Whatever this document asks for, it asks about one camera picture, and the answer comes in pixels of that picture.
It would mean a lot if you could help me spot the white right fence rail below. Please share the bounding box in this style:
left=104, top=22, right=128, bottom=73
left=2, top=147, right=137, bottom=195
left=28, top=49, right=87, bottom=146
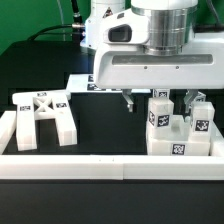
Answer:
left=210, top=123, right=224, bottom=157

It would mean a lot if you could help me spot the white fence rail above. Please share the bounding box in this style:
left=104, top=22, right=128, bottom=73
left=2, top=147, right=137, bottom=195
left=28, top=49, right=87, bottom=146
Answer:
left=0, top=111, right=16, bottom=155
left=210, top=123, right=224, bottom=157
left=0, top=155, right=224, bottom=180

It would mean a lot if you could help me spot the white tagged cube far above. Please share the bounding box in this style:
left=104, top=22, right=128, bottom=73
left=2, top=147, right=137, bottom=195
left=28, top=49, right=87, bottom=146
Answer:
left=195, top=92, right=206, bottom=102

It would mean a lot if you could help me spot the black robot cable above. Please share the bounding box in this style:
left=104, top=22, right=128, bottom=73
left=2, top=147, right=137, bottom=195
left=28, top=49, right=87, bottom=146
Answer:
left=27, top=0, right=87, bottom=42

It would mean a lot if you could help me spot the white left fence rail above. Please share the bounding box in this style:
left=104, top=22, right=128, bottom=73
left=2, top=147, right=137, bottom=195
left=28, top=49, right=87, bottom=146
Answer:
left=0, top=111, right=16, bottom=155

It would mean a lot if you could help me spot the white marker base plate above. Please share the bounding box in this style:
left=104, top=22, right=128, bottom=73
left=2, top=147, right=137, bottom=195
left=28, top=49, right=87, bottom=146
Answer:
left=65, top=73, right=152, bottom=95

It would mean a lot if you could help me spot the white chair seat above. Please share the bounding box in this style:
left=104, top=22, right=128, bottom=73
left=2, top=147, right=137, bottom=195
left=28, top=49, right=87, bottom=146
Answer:
left=145, top=114, right=212, bottom=157

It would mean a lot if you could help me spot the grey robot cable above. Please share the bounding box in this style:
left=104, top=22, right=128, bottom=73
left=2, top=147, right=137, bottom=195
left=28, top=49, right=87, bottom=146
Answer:
left=55, top=0, right=66, bottom=42

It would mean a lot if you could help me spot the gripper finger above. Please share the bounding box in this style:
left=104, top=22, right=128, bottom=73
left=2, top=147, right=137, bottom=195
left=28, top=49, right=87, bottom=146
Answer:
left=122, top=89, right=134, bottom=112
left=184, top=89, right=198, bottom=113

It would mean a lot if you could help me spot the white chair back frame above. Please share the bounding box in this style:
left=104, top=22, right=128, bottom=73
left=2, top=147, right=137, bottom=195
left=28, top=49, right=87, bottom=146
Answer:
left=12, top=89, right=77, bottom=151

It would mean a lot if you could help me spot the white tagged cube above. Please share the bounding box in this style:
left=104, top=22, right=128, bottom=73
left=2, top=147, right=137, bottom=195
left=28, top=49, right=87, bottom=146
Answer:
left=153, top=89, right=170, bottom=98
left=195, top=92, right=206, bottom=102

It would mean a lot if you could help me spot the white tagged cube near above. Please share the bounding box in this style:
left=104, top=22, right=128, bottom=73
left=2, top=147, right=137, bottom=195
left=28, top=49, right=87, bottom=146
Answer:
left=153, top=89, right=170, bottom=98

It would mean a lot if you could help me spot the white front fence rail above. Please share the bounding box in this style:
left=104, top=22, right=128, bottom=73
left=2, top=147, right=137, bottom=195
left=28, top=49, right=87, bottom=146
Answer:
left=0, top=155, right=224, bottom=180

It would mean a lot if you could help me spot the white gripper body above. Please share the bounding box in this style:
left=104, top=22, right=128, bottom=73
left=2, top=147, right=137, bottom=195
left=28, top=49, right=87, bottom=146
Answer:
left=93, top=8, right=224, bottom=90

